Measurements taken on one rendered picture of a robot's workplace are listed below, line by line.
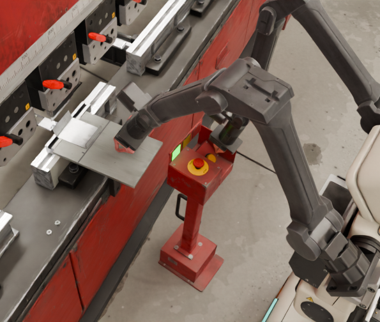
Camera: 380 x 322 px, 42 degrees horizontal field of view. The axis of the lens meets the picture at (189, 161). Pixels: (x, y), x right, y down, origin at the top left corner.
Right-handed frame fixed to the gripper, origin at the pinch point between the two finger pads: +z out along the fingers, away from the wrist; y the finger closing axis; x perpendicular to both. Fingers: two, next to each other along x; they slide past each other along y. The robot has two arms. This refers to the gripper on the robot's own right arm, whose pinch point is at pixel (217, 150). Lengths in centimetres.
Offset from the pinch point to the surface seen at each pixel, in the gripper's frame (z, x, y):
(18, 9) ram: -63, 48, 46
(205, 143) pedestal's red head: 5.0, -2.9, 5.2
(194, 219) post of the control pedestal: 35.5, 8.3, -9.2
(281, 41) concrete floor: 87, -167, 19
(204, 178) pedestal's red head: -0.6, 12.9, -2.6
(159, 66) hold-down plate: -2.9, -11.2, 35.9
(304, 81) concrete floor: 79, -141, -10
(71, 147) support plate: -14, 42, 32
